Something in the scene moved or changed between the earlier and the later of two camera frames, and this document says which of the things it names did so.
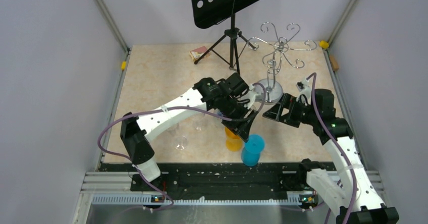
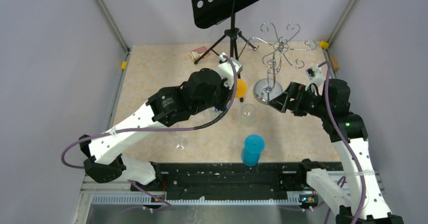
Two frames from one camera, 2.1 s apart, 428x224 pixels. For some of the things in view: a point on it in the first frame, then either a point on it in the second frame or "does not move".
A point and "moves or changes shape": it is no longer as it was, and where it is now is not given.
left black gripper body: x=233 y=110 to x=219 y=100
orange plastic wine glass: x=233 y=143 moves or changes shape
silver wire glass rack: x=270 y=92 does not move
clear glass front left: x=180 y=143 does not move
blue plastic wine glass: x=251 y=152 does not move
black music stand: x=212 y=2 does not move
